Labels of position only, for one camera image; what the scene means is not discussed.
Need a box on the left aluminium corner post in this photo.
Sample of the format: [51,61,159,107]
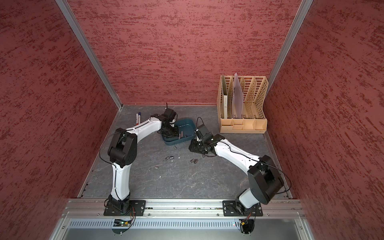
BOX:
[56,0,123,111]

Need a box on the aluminium corner post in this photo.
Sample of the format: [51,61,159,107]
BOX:
[267,0,313,94]
[56,0,123,111]

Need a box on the right aluminium corner post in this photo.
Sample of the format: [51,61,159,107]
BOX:
[267,0,313,94]

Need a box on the grey translucent folder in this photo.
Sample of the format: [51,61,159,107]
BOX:
[232,73,243,119]

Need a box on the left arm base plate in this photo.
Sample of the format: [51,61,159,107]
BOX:
[103,200,147,217]

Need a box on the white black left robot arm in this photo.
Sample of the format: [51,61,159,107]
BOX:
[106,110,179,215]

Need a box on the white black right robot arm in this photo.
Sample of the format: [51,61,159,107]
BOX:
[189,135,285,212]

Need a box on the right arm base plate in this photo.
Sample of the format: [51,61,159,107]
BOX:
[223,200,263,217]

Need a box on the teal plastic storage box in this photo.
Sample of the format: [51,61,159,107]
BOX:
[163,118,196,146]

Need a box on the beige plastic file organizer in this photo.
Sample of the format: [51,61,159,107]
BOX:
[217,74,269,134]

